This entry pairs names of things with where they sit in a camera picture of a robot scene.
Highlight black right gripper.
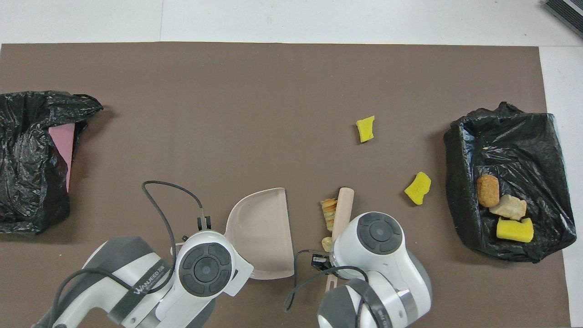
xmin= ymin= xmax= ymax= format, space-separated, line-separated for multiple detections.
xmin=311 ymin=254 xmax=332 ymax=273

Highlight striped orange bread roll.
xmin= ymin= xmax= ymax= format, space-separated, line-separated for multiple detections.
xmin=320 ymin=198 xmax=338 ymax=231

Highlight beige plastic dustpan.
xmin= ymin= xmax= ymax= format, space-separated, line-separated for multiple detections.
xmin=224 ymin=187 xmax=295 ymax=280

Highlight yellow sponge piece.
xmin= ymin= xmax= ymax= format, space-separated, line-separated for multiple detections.
xmin=404 ymin=171 xmax=432 ymax=206
xmin=496 ymin=217 xmax=534 ymax=243
xmin=356 ymin=115 xmax=376 ymax=144

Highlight brown fried croquette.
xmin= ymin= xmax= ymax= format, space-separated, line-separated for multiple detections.
xmin=476 ymin=174 xmax=500 ymax=208

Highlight pale crusty bread chunk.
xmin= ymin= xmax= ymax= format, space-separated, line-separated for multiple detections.
xmin=490 ymin=195 xmax=527 ymax=220

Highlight pink trash bin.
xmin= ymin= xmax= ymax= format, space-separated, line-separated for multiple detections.
xmin=48 ymin=123 xmax=76 ymax=192

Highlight black plastic trash bag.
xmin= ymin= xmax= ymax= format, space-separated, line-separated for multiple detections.
xmin=0 ymin=91 xmax=104 ymax=235
xmin=444 ymin=101 xmax=578 ymax=264

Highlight brown table mat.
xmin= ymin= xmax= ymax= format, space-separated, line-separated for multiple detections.
xmin=0 ymin=42 xmax=571 ymax=328

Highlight dark ribbed panel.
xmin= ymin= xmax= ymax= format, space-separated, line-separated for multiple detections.
xmin=543 ymin=0 xmax=583 ymax=39

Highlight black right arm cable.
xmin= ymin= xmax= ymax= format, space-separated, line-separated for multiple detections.
xmin=283 ymin=249 xmax=370 ymax=328

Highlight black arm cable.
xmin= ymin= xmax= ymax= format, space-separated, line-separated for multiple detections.
xmin=34 ymin=180 xmax=204 ymax=328
xmin=283 ymin=249 xmax=370 ymax=328

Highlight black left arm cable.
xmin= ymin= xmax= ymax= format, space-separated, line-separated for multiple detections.
xmin=34 ymin=180 xmax=204 ymax=328

